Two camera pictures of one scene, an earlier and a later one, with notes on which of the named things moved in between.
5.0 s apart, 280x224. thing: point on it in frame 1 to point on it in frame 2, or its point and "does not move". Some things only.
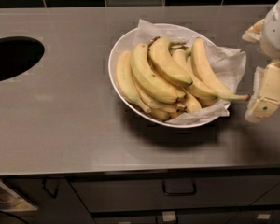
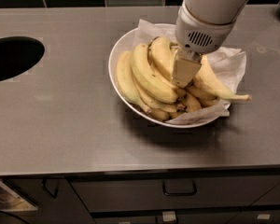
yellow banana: x=128 y=82 does not move
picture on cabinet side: x=5 y=199 does not move
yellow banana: x=144 y=72 does not move
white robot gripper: x=276 y=32 to x=202 y=35
